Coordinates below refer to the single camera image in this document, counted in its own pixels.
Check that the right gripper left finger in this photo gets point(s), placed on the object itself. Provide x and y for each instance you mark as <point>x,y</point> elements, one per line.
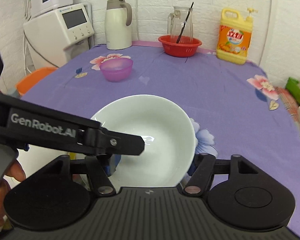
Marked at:
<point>99,169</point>

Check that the black stirring stick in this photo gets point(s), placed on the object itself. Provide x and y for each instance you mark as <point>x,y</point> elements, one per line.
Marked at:
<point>185,22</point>

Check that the red plastic basket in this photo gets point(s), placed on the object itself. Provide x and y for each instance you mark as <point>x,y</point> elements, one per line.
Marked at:
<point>186,47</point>

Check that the purple floral tablecloth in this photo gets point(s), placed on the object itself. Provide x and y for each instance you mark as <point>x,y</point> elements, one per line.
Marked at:
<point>215,93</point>

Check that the white thermos jug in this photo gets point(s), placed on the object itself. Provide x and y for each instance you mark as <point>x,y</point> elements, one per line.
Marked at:
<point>118,25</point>

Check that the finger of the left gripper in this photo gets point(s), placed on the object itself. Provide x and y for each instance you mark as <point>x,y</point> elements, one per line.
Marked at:
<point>110,142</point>

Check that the yellow detergent bottle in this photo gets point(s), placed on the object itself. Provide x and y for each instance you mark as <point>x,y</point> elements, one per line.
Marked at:
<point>235,34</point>

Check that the white water dispenser machine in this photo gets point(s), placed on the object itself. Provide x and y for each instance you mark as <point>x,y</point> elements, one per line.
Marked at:
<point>58,36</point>

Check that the white bowl red pattern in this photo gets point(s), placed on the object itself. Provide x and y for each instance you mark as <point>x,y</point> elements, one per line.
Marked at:
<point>168,135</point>

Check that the person's left hand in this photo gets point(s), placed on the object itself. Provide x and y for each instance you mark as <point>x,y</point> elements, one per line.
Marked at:
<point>16,171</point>

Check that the white plate silver rim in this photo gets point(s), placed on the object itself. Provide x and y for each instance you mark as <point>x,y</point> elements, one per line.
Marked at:
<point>37,157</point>

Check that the glass pitcher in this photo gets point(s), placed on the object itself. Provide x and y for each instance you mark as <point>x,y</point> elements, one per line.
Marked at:
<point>175,22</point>

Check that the purple plastic bowl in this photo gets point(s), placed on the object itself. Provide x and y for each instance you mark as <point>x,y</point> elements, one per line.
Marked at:
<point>116,70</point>

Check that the green box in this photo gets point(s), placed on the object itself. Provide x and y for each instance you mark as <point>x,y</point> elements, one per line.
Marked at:
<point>293,86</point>

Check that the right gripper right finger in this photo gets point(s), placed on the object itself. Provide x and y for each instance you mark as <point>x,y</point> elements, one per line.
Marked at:
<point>202,178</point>

